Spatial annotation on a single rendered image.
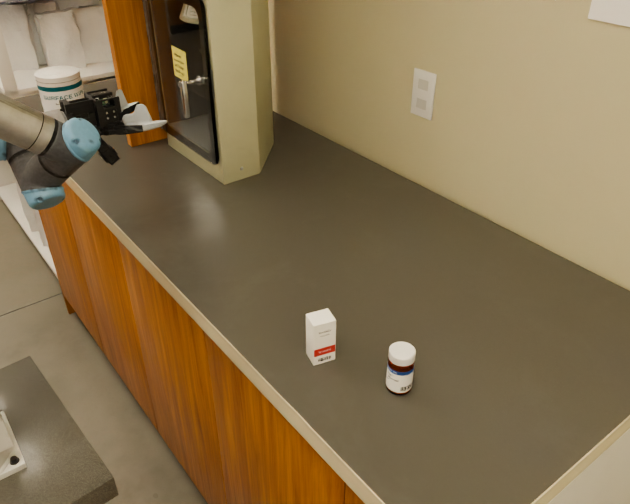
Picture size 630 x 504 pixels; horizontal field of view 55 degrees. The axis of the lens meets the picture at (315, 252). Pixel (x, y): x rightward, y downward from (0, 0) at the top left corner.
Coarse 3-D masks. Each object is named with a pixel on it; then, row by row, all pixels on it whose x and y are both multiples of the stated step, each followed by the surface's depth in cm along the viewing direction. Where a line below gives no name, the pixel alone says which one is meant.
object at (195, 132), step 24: (168, 0) 143; (192, 0) 134; (168, 24) 147; (192, 24) 137; (168, 48) 152; (192, 48) 141; (168, 72) 157; (192, 72) 146; (168, 96) 162; (192, 96) 150; (168, 120) 168; (192, 120) 155; (192, 144) 160; (216, 144) 150
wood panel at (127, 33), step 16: (112, 0) 154; (128, 0) 157; (112, 16) 156; (128, 16) 159; (112, 32) 158; (128, 32) 160; (144, 32) 163; (112, 48) 161; (128, 48) 162; (144, 48) 165; (128, 64) 164; (144, 64) 167; (128, 80) 166; (144, 80) 169; (128, 96) 168; (144, 96) 171; (160, 128) 179
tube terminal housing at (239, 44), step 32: (224, 0) 133; (256, 0) 143; (224, 32) 137; (256, 32) 145; (224, 64) 140; (256, 64) 148; (224, 96) 144; (256, 96) 150; (224, 128) 148; (256, 128) 154; (192, 160) 167; (224, 160) 152; (256, 160) 159
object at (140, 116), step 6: (138, 108) 132; (144, 108) 132; (126, 114) 132; (132, 114) 132; (138, 114) 132; (144, 114) 133; (126, 120) 133; (132, 120) 133; (138, 120) 133; (144, 120) 133; (150, 120) 133; (156, 120) 135; (162, 120) 135; (144, 126) 133; (150, 126) 134; (156, 126) 134
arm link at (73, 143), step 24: (0, 96) 105; (0, 120) 105; (24, 120) 107; (48, 120) 111; (72, 120) 113; (24, 144) 110; (48, 144) 111; (72, 144) 112; (96, 144) 115; (48, 168) 117; (72, 168) 117
